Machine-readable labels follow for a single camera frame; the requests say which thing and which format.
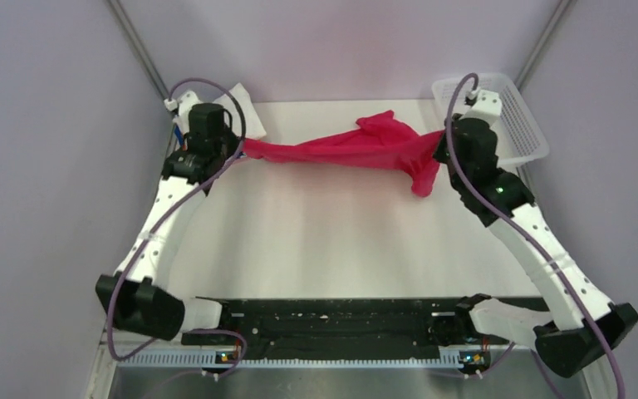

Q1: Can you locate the red t shirt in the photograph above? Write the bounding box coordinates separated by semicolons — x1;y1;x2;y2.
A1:
244;111;444;198

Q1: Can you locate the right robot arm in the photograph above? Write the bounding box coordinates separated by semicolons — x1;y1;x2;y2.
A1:
434;88;638;377

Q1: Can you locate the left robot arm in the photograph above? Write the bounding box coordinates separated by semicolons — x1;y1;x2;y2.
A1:
95;85;256;347

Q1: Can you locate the white plastic basket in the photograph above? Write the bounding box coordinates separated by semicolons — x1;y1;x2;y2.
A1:
454;73;549;170

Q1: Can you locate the white folded t shirt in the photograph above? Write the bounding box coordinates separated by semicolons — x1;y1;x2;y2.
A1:
213;83;267;140

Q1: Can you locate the left aluminium frame post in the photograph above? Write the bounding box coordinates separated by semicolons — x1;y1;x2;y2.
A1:
105;0;173;116

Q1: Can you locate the aluminium frame post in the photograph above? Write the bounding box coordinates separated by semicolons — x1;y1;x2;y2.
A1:
105;0;173;116
514;0;576;90

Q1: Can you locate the right aluminium frame post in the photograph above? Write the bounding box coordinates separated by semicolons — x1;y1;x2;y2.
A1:
514;0;576;90

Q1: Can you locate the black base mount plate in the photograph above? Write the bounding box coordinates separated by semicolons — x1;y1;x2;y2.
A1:
181;298;499;361

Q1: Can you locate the white slotted cable duct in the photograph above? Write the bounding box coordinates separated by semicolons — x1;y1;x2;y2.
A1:
120;349;464;369

